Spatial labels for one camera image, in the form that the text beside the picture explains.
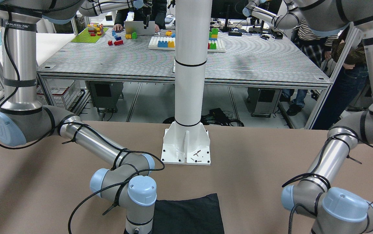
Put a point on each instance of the black printed t-shirt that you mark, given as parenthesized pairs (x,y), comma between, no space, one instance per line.
(195,216)

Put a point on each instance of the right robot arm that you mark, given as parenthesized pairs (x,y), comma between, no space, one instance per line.
(24,121)

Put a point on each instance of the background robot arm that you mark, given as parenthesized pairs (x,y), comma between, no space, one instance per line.
(291,19)

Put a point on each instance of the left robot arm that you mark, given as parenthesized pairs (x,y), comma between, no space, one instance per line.
(335,210)

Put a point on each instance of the person in dark clothes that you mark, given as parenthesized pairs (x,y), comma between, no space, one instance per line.
(158,14)

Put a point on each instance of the grey striped work table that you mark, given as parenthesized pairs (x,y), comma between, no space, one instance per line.
(248,61)

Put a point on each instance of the grey controller box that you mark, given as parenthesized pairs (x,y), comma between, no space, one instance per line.
(262,101)
(105,95)

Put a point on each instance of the white tray of blocks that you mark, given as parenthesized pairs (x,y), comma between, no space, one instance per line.
(171,43)

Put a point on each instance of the silver laptop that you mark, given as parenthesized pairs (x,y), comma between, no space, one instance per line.
(138,27)

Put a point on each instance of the black monitor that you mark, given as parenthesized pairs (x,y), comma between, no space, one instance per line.
(232,10)

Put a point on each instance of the white plastic basket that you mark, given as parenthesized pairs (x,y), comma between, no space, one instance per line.
(64,92)

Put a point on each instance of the green lego baseplate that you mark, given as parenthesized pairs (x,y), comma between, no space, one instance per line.
(90,35)

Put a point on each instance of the person in striped shirt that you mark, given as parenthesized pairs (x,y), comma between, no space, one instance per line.
(317,49)

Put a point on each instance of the white pedestal base plate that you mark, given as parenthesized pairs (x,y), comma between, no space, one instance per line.
(186,145)

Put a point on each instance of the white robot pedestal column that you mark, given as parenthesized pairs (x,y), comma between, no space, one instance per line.
(192,23)

